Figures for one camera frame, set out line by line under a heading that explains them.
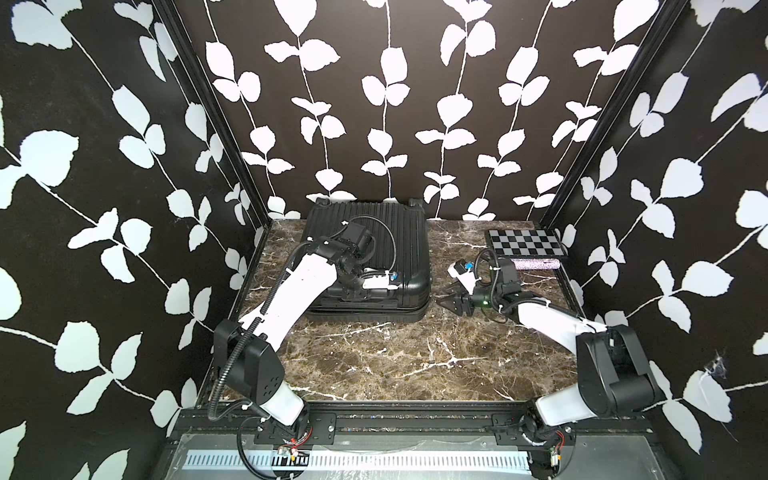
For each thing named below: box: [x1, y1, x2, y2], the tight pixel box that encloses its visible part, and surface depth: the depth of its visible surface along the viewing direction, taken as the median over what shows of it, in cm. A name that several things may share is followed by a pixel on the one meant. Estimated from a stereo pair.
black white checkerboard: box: [487, 229, 568, 258], surface depth 113 cm
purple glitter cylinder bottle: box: [510, 258, 561, 270], surface depth 106 cm
